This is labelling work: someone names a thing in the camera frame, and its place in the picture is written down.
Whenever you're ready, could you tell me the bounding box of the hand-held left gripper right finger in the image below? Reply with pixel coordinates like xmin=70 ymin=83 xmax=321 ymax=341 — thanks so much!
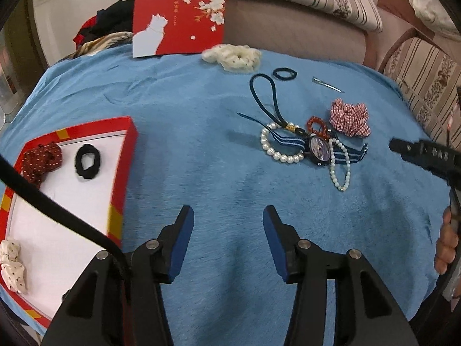
xmin=263 ymin=205 xmax=420 ymax=346

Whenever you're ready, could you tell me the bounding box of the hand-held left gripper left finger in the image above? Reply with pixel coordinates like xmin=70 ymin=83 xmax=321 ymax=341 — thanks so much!
xmin=41 ymin=205 xmax=195 ymax=346

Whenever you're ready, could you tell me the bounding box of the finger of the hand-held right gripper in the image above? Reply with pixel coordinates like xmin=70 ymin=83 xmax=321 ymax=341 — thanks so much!
xmin=389 ymin=138 xmax=461 ymax=189

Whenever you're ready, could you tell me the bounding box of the red plaid scrunchie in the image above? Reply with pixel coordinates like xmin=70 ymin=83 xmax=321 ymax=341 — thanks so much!
xmin=329 ymin=98 xmax=372 ymax=138

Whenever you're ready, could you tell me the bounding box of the red box tray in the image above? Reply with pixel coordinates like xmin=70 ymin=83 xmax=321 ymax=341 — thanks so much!
xmin=0 ymin=116 xmax=139 ymax=327

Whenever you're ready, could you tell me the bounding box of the person's right hand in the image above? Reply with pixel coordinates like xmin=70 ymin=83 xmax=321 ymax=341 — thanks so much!
xmin=434 ymin=205 xmax=457 ymax=274

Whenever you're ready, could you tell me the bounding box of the striped floral sofa armrest cushion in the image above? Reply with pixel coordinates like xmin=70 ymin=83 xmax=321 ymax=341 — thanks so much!
xmin=381 ymin=36 xmax=461 ymax=145

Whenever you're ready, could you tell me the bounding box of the small pearl bead strand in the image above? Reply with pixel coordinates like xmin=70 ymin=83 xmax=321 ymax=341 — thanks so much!
xmin=329 ymin=137 xmax=352 ymax=192

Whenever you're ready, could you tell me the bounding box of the blue fleece blanket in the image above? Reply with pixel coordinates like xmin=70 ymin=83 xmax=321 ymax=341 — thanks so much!
xmin=0 ymin=45 xmax=451 ymax=346

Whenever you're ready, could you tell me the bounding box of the silver hair clip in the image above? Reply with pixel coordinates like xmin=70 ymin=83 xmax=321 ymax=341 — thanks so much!
xmin=312 ymin=76 xmax=345 ymax=93

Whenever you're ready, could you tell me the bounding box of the white cloth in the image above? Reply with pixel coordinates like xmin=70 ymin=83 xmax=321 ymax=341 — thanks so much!
xmin=408 ymin=0 xmax=459 ymax=36

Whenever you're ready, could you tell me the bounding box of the dark red dotted scrunchie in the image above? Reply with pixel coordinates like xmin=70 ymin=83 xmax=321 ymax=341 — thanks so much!
xmin=22 ymin=142 xmax=64 ymax=188

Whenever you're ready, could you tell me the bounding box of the white dotted scrunchie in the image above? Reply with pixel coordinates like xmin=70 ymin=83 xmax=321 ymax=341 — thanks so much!
xmin=0 ymin=240 xmax=28 ymax=294

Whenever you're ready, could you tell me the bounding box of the brown sofa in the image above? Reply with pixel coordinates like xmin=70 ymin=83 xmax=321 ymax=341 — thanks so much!
xmin=223 ymin=0 xmax=418 ymax=76

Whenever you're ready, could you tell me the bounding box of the cream fluffy scrunchie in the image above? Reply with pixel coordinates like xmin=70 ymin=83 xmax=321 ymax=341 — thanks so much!
xmin=201 ymin=43 xmax=262 ymax=72

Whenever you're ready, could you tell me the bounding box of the red box lid white cat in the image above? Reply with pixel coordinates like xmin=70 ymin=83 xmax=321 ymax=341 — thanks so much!
xmin=132 ymin=0 xmax=230 ymax=59

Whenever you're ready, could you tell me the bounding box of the pile of dark clothes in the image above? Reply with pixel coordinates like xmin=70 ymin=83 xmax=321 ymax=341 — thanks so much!
xmin=67 ymin=0 xmax=136 ymax=58

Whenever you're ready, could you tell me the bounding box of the large pearl bracelet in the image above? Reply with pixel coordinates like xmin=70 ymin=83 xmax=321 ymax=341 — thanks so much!
xmin=260 ymin=123 xmax=305 ymax=164

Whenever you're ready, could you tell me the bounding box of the striped strap wristwatch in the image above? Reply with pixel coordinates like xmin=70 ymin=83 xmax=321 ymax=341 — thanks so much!
xmin=268 ymin=130 xmax=369 ymax=167

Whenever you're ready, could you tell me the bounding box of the red bead bracelet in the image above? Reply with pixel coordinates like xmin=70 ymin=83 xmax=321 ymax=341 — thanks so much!
xmin=306 ymin=115 xmax=336 ymax=140

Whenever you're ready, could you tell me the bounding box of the black fuzzy hair tie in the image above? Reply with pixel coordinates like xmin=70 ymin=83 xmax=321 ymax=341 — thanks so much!
xmin=74 ymin=143 xmax=105 ymax=181

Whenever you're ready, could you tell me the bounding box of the black cable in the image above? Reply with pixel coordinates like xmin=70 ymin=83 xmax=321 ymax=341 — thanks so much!
xmin=0 ymin=153 xmax=132 ymax=296

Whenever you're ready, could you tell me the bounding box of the dark blue cord lanyard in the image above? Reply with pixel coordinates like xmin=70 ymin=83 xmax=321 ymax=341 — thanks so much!
xmin=236 ymin=74 xmax=307 ymax=136

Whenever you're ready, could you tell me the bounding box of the thin black hair tie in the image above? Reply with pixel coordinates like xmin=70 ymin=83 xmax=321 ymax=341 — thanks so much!
xmin=272 ymin=67 xmax=297 ymax=81

